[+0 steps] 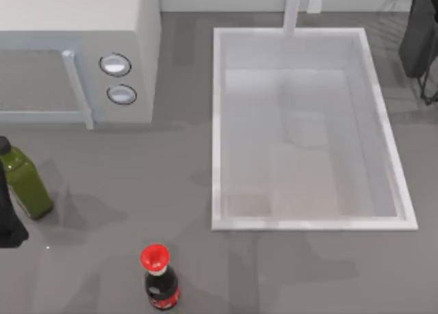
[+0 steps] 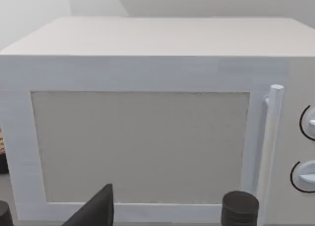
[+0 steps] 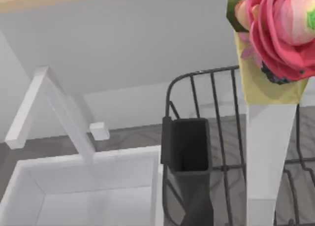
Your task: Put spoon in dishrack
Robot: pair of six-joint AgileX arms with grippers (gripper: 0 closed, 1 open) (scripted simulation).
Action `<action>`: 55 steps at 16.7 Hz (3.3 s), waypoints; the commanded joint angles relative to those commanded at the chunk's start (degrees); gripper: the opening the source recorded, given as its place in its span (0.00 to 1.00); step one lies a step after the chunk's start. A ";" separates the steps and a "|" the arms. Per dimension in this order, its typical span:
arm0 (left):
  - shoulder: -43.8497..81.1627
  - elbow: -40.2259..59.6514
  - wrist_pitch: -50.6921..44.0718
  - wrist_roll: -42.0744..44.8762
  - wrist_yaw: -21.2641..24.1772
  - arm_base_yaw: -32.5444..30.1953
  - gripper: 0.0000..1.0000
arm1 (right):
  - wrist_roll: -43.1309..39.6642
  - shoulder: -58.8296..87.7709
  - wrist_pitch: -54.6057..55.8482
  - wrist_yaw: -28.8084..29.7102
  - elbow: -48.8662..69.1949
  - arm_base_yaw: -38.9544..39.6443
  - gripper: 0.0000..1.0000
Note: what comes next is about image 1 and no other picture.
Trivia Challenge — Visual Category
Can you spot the white sink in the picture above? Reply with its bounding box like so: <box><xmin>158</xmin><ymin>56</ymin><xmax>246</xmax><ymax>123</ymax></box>
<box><xmin>211</xmin><ymin>27</ymin><xmax>420</xmax><ymax>233</ymax></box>

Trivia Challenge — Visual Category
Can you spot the microwave oven knob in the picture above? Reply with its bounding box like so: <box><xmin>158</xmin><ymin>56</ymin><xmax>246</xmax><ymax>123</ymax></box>
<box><xmin>106</xmin><ymin>83</ymin><xmax>138</xmax><ymax>106</ymax></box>
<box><xmin>99</xmin><ymin>52</ymin><xmax>133</xmax><ymax>78</ymax></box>

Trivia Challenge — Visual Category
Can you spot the dark bottle with red cap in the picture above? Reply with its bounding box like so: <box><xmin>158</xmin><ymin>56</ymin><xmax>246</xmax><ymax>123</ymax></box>
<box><xmin>139</xmin><ymin>243</ymin><xmax>182</xmax><ymax>311</ymax></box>

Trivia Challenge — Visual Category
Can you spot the pale microwave oven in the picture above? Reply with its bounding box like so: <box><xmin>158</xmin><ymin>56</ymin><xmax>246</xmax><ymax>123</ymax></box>
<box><xmin>0</xmin><ymin>0</ymin><xmax>162</xmax><ymax>131</ymax></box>

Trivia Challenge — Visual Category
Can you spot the tall white tap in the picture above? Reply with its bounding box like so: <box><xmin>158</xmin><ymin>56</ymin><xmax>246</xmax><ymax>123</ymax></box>
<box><xmin>282</xmin><ymin>0</ymin><xmax>303</xmax><ymax>38</ymax></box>

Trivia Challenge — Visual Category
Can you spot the green bottle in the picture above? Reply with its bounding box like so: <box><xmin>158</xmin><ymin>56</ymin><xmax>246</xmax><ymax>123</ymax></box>
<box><xmin>0</xmin><ymin>135</ymin><xmax>55</xmax><ymax>221</ymax></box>

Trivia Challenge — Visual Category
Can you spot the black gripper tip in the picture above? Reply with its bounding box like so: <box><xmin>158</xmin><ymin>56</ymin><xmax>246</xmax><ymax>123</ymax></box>
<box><xmin>0</xmin><ymin>159</ymin><xmax>29</xmax><ymax>249</ymax></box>

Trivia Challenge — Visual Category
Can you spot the microwave oven door handle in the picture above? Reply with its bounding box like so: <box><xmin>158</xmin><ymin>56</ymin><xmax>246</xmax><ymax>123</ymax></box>
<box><xmin>62</xmin><ymin>49</ymin><xmax>94</xmax><ymax>131</ymax></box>

